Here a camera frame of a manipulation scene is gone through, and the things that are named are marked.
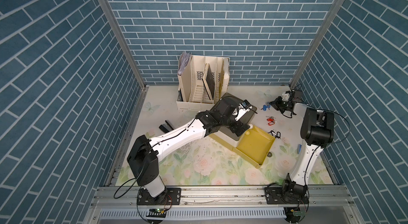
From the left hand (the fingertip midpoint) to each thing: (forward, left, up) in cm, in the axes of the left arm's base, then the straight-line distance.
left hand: (247, 121), depth 75 cm
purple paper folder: (+38, +33, +7) cm, 51 cm away
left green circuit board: (-33, +42, -26) cm, 59 cm away
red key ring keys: (+15, -23, -22) cm, 35 cm away
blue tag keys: (+26, -21, -21) cm, 39 cm away
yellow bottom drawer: (-3, -8, -21) cm, 23 cm away
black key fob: (+4, -23, -22) cm, 31 cm away
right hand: (+26, -24, -17) cm, 39 cm away
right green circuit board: (-34, -22, -21) cm, 46 cm away
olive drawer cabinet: (-3, +10, -8) cm, 13 cm away
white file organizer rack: (+32, +21, -4) cm, 39 cm away
